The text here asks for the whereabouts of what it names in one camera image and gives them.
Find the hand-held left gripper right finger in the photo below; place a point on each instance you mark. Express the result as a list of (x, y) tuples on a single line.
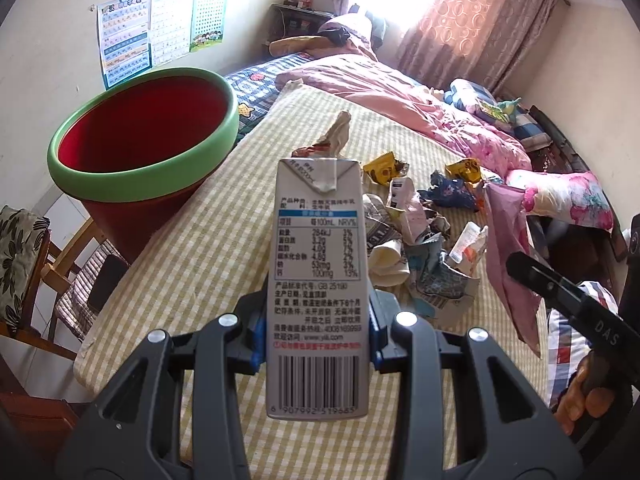
[(376, 332)]

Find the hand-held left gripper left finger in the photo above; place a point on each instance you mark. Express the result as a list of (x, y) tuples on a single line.
[(257, 332)]

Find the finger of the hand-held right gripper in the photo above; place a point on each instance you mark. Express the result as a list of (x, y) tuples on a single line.
[(540, 277)]

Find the grey white milk carton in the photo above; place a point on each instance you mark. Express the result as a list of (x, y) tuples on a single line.
[(315, 270)]

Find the yellow brown snack wrapper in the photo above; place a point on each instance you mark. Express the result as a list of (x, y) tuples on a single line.
[(382, 169)]

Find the red bin with green rim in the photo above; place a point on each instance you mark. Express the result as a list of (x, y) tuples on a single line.
[(150, 125)]

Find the person's right hand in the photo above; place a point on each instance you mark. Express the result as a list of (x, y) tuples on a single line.
[(575, 405)]

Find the plaid cloth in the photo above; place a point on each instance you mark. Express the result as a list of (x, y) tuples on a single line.
[(570, 350)]

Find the pink plastic bag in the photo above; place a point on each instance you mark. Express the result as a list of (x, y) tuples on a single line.
[(510, 250)]

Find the cream paper cup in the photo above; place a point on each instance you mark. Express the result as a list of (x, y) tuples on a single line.
[(387, 262)]

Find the pink floral pillow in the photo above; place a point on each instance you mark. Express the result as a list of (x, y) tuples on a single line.
[(565, 200)]

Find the crushed blue white carton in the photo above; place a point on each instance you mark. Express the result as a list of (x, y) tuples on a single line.
[(442, 285)]

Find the yellow checked bed mat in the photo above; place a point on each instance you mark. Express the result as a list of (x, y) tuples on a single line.
[(225, 240)]

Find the crumpled newspaper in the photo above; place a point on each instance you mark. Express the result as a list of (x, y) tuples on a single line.
[(380, 220)]

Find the pink white wrapper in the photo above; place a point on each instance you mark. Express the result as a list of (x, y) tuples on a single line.
[(412, 212)]

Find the blue floral wrapper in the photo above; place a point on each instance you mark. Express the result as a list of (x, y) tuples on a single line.
[(447, 192)]

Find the small yellow snack wrapper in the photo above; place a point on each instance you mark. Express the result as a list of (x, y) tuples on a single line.
[(462, 169)]

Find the dark wooden headboard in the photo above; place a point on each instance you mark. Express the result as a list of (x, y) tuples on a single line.
[(560, 135)]

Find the green plush toy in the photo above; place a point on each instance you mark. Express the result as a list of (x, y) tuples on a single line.
[(506, 110)]

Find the wooden chair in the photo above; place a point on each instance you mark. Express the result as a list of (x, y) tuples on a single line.
[(75, 270)]

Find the blue white pillow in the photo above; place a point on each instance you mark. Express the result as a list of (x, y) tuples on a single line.
[(470, 97)]

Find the crumpled beige paper wrapper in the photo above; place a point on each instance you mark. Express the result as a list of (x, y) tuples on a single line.
[(332, 135)]

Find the pink floral quilt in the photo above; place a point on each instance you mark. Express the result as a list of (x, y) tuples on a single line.
[(390, 90)]

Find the brown wooden cabinet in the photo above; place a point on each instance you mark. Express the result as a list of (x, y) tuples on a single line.
[(30, 410)]

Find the blue checked bedsheet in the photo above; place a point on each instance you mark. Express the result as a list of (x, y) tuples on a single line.
[(255, 90)]

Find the floral chair cushion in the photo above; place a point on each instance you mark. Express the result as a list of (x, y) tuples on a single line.
[(20, 265)]

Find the yellow plush pillow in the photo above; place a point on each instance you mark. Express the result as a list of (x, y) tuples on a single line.
[(292, 45)]

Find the pink pillow pile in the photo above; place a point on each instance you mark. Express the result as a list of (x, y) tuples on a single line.
[(345, 22)]

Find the dark wooden nightstand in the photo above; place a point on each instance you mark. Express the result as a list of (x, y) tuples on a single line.
[(295, 20)]

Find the white chart wall poster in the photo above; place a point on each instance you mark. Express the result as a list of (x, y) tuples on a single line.
[(171, 27)]

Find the green bordered wall poster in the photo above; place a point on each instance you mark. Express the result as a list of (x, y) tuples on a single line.
[(209, 17)]

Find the blue striped wall poster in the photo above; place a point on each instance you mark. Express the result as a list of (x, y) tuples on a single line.
[(125, 40)]

